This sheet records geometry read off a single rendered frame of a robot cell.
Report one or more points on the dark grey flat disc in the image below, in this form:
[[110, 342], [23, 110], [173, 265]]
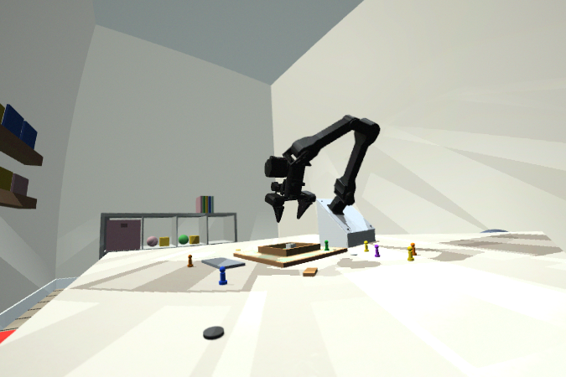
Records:
[[212, 333]]

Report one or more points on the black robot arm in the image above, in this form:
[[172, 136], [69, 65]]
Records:
[[307, 148]]

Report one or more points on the blue pawn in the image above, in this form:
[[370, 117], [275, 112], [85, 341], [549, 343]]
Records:
[[223, 280]]

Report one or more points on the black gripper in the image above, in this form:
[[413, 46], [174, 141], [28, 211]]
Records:
[[293, 191]]

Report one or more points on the small tan flat block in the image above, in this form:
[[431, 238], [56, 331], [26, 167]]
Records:
[[310, 271]]

